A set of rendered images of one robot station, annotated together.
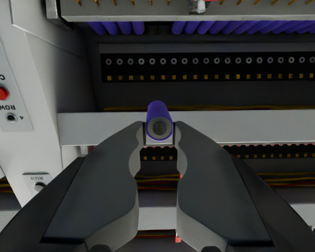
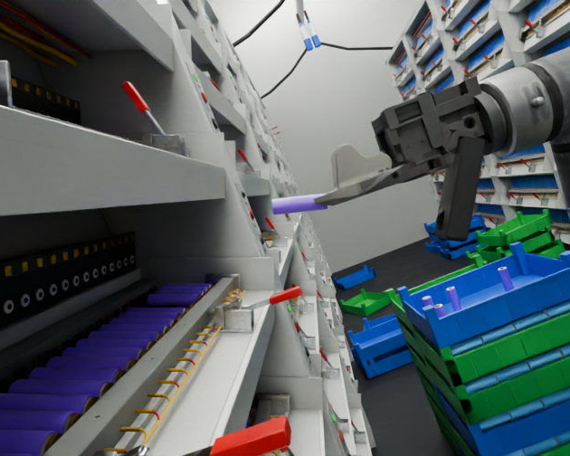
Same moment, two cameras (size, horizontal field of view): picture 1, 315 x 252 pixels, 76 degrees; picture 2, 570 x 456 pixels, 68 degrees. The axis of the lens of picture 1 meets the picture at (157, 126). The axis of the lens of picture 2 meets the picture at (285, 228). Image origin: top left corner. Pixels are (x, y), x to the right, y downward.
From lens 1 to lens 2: 52 cm
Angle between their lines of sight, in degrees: 88
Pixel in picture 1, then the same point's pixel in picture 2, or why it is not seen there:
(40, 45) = (242, 251)
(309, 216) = not seen: outside the picture
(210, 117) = (184, 192)
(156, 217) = (137, 23)
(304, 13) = (167, 356)
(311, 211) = not seen: outside the picture
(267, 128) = (154, 172)
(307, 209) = not seen: outside the picture
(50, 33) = (228, 264)
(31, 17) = (254, 268)
